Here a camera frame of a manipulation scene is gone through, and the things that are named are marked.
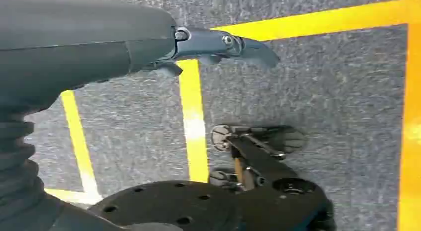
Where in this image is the yellow floor tape strip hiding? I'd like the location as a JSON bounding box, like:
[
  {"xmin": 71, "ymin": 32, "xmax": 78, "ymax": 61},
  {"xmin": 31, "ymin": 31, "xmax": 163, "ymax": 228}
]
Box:
[
  {"xmin": 43, "ymin": 188, "xmax": 104, "ymax": 206},
  {"xmin": 177, "ymin": 59, "xmax": 210, "ymax": 184},
  {"xmin": 397, "ymin": 23, "xmax": 421, "ymax": 231},
  {"xmin": 60, "ymin": 89, "xmax": 100, "ymax": 199},
  {"xmin": 210, "ymin": 0, "xmax": 421, "ymax": 43}
]

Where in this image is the black robot foot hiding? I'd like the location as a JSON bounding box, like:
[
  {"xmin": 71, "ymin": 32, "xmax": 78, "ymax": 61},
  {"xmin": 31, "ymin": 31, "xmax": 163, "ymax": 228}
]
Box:
[{"xmin": 210, "ymin": 124, "xmax": 307, "ymax": 155}]

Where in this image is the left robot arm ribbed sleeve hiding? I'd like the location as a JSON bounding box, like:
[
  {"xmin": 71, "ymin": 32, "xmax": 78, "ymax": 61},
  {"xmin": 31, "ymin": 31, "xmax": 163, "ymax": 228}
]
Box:
[{"xmin": 0, "ymin": 112, "xmax": 183, "ymax": 231}]

